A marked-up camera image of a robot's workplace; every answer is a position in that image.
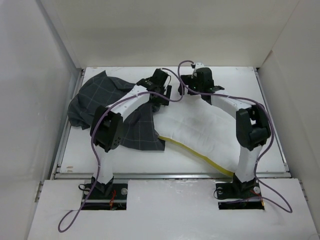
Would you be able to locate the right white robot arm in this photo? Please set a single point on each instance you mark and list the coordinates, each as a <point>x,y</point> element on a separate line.
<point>251,119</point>

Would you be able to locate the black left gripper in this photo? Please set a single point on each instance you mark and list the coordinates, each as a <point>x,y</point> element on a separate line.
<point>166,90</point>

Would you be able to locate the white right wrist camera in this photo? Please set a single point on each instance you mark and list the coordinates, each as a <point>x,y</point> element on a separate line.
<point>198,65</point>

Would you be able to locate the dark grey checked pillowcase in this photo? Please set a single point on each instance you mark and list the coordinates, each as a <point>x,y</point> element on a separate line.
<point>102,90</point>

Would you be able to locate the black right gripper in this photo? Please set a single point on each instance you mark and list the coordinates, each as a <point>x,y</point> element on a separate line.
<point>187,79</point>

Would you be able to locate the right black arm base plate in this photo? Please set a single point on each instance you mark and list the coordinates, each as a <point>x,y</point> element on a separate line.
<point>231,197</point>

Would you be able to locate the white pillow with yellow piping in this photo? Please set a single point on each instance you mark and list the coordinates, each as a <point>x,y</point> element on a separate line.
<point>202,129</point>

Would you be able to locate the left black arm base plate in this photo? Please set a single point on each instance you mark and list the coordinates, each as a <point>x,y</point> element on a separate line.
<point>115,200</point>

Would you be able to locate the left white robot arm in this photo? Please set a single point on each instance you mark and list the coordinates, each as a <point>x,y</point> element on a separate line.
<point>108,122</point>

